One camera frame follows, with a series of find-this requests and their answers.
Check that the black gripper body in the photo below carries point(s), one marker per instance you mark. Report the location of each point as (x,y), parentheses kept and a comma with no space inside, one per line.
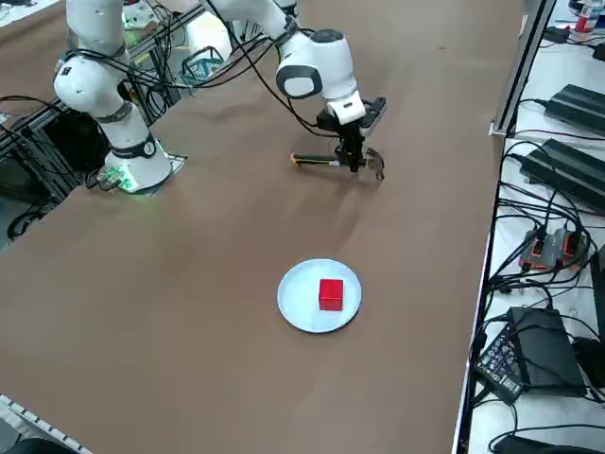
(331,122)

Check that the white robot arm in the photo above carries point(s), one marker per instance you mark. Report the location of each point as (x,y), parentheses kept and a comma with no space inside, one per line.
(90,85)
(138,18)

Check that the red wooden cube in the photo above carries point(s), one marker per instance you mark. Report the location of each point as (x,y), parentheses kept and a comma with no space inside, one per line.
(331,295)

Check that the pale blue round plate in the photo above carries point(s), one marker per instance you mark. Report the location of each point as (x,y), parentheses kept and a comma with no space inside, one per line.
(298,293)

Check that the long black power supply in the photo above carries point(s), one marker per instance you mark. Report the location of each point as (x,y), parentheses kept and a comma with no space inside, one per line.
(579,106)
(562,165)

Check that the orange and black device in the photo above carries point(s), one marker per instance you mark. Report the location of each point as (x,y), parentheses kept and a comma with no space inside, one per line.
(539,250)
(574,246)

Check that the black adapter with label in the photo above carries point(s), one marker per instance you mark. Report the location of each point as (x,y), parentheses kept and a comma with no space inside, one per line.
(496,369)

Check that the clear bottle red label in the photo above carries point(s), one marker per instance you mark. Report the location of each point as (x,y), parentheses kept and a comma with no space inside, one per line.
(585,21)

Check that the large black power adapter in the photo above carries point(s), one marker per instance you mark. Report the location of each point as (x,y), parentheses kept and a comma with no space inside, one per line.
(543,350)

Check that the black flat panel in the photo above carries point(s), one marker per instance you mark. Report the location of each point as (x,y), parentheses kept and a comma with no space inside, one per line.
(599,293)

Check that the black flat device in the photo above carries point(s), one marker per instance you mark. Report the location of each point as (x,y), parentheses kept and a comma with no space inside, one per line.
(529,447)

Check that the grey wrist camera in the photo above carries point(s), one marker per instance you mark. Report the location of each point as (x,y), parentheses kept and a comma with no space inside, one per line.
(375,113)

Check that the aluminium frame post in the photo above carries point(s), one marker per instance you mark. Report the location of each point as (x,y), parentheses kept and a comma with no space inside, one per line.
(515,80)

